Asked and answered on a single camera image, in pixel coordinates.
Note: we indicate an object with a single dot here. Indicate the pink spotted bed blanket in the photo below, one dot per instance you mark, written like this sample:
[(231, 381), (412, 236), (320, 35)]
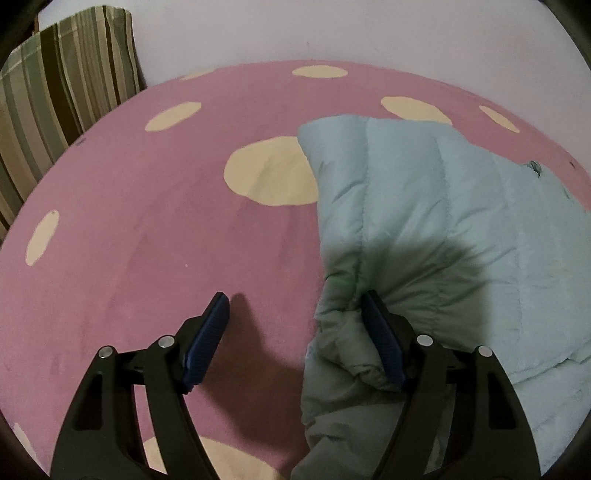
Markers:
[(193, 187)]

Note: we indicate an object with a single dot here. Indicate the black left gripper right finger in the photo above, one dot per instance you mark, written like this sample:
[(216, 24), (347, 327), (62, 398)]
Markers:
[(461, 418)]

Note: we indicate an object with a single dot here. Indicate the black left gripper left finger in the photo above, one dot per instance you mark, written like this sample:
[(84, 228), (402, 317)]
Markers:
[(100, 435)]

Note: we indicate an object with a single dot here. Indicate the light green puffer jacket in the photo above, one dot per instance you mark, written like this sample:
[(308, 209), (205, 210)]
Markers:
[(472, 248)]

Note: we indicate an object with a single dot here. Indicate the striped green brown pillow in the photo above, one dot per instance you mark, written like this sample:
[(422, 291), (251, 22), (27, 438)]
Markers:
[(54, 87)]

